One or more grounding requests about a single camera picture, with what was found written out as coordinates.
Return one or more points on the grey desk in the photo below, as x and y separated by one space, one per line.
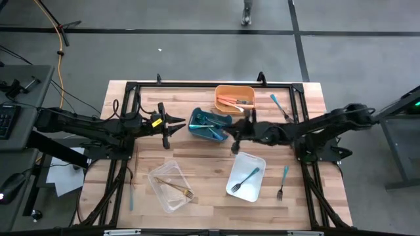
29 98

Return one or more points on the orange plastic bin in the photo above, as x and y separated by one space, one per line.
234 90

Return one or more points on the black aluminium table frame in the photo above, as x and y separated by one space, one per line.
213 84

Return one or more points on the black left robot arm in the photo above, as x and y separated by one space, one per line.
85 124

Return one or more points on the black clamp device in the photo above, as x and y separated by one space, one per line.
13 88

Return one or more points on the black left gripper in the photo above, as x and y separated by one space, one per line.
165 131

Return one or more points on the black flat bar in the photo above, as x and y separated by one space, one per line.
55 149

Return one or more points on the yellow sticker label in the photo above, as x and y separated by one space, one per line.
157 123

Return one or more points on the person's foot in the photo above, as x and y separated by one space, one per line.
246 18

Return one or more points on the black device with green light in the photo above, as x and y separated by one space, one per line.
414 109

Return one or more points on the white plastic bin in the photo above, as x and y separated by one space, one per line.
249 193

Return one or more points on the clear plastic bin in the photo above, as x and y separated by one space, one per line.
167 203

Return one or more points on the black computer mouse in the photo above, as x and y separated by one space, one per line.
13 187

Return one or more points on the silver metal bracket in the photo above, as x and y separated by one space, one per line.
305 233
121 232

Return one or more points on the black tripod stand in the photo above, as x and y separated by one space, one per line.
61 26

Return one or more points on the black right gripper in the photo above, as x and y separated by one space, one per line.
251 131

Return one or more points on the black keyboard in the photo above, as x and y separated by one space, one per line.
8 121

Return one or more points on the black round knob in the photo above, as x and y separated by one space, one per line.
36 215

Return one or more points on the grey metal cart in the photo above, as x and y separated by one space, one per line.
398 144

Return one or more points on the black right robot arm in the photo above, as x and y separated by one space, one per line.
328 123

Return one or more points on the black frame bracket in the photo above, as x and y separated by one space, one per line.
159 78
261 78

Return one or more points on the dark teal fork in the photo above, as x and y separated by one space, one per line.
210 120

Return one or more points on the teal plastic bin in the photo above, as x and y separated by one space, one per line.
197 134

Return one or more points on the grey desk extension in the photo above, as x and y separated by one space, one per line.
13 160

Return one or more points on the light teal utensil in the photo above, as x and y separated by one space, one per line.
197 126

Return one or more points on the white paper sheet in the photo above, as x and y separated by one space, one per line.
65 178

